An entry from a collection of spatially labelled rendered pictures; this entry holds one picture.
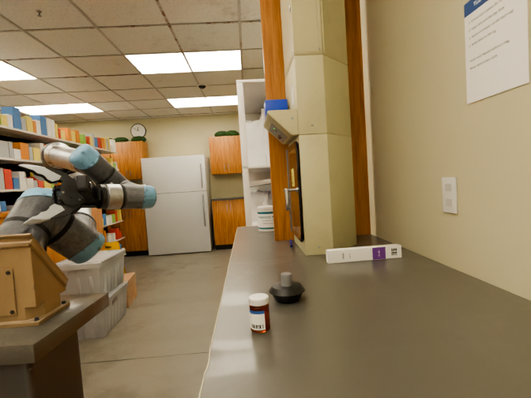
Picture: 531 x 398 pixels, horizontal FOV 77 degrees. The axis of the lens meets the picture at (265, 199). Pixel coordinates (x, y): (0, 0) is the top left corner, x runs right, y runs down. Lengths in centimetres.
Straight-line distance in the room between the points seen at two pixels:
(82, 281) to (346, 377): 285
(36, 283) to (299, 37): 116
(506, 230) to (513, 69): 39
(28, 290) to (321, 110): 107
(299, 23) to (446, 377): 122
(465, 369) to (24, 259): 90
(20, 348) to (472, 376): 82
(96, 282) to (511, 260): 288
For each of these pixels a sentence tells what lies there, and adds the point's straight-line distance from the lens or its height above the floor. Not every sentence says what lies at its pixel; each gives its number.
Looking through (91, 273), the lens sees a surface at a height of 57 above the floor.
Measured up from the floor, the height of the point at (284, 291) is 97.
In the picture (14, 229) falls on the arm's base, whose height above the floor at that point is 116.
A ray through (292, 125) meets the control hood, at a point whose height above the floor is 145.
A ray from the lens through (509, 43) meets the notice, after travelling 104.
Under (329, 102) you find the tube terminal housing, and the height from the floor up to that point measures 153.
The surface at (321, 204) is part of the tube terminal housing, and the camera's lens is 132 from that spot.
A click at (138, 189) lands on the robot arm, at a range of 108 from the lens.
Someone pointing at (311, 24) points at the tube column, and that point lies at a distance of 145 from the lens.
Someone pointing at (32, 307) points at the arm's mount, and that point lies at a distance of 99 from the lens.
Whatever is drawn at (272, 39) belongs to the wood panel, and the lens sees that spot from 180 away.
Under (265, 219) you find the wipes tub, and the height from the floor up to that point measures 101.
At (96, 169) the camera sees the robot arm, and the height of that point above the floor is 131.
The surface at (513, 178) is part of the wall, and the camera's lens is 101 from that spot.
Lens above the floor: 124
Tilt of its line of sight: 3 degrees down
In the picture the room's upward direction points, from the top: 4 degrees counter-clockwise
